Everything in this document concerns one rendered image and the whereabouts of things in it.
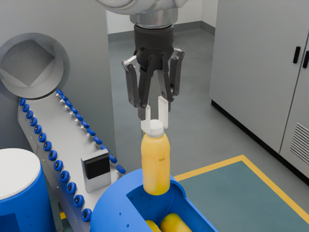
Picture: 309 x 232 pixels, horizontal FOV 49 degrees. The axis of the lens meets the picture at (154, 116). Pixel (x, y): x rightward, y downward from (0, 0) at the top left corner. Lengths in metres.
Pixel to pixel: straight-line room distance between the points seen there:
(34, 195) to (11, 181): 0.09
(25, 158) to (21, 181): 0.13
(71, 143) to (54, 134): 0.12
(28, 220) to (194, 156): 1.89
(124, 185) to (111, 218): 0.09
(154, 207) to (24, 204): 0.47
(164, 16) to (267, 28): 2.24
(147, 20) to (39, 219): 0.97
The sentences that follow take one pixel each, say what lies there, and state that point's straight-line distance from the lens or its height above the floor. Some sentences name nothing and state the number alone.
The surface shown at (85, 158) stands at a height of 1.08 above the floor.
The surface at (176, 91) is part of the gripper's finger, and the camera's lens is 0.73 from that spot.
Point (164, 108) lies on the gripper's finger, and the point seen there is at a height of 1.48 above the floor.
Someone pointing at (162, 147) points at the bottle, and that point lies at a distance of 0.76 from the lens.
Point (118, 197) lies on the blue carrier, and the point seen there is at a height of 1.21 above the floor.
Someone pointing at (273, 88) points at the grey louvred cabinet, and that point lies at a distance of 2.86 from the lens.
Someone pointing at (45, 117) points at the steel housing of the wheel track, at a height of 0.93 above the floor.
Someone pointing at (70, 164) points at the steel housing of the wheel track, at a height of 0.93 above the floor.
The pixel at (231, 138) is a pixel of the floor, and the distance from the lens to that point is 3.25.
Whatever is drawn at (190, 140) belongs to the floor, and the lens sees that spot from 3.17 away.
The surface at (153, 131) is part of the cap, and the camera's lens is 0.74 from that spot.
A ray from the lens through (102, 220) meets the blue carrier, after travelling 0.93.
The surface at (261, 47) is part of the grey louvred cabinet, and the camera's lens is 2.90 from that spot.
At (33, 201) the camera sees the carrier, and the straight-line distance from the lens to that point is 1.33.
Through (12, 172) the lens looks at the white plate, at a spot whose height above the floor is 1.04.
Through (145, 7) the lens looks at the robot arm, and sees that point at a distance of 0.43.
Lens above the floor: 1.86
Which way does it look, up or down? 32 degrees down
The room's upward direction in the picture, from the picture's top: straight up
